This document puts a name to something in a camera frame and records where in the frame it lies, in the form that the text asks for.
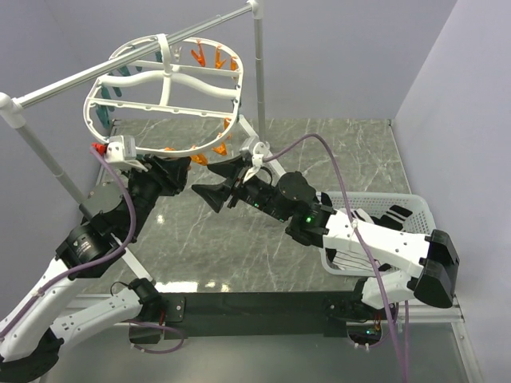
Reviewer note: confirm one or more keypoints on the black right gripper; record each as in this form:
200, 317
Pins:
215, 195

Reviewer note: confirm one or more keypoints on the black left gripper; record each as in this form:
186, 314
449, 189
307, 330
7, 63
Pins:
171, 173

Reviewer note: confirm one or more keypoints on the orange clothespin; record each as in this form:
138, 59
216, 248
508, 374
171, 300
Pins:
200, 159
221, 149
198, 54

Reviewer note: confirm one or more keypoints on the white round clip hanger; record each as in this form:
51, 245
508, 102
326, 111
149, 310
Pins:
221, 78

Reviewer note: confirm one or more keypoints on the black and white striped sock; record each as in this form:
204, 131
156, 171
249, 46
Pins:
349, 262

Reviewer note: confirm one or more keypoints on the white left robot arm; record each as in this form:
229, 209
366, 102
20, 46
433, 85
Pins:
36, 331

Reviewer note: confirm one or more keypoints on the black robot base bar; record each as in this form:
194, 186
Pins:
260, 313

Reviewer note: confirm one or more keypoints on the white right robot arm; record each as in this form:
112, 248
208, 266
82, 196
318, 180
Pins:
405, 265

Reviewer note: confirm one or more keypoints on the teal clothespin left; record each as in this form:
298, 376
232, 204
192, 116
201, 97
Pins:
103, 111

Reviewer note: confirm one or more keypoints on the clear clothespin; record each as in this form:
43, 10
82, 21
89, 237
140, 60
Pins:
176, 52

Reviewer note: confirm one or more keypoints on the white metal drying rack stand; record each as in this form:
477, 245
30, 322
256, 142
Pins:
12, 108

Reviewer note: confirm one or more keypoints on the white plastic laundry basket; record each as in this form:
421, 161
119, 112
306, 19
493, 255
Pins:
377, 203

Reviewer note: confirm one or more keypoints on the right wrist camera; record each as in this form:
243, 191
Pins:
253, 152

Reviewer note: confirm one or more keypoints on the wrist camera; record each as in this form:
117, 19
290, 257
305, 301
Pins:
253, 152
120, 152

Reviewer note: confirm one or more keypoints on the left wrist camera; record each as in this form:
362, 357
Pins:
120, 152

